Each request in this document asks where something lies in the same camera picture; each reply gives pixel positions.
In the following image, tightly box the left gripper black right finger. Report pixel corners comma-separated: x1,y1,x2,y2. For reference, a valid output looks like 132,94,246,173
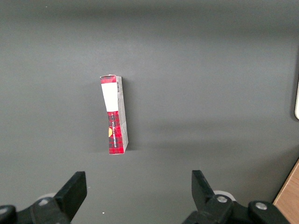
181,170,291,224

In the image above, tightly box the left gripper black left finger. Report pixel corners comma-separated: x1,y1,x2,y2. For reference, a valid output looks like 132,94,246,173
0,171,88,224

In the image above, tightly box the beige rectangular tray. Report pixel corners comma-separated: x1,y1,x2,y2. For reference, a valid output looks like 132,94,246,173
294,76,299,121

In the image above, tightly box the red and grey carton box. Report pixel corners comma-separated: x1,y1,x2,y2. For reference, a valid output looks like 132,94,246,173
100,74,129,155

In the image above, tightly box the oak wooden drawer cabinet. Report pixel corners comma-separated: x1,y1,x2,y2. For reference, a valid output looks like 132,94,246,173
272,158,299,224

